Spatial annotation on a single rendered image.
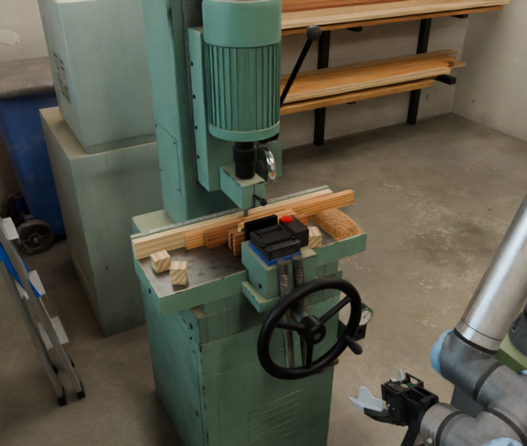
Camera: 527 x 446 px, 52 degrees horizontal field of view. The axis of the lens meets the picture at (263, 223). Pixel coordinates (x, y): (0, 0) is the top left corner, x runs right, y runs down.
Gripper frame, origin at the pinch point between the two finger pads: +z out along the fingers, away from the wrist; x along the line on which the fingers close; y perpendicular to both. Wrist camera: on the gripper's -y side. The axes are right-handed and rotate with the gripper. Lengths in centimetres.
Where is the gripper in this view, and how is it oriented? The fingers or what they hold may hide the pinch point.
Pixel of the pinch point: (371, 391)
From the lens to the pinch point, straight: 131.5
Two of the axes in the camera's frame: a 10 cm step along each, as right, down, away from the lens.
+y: -1.6, -9.6, -2.2
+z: -4.5, -1.2, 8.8
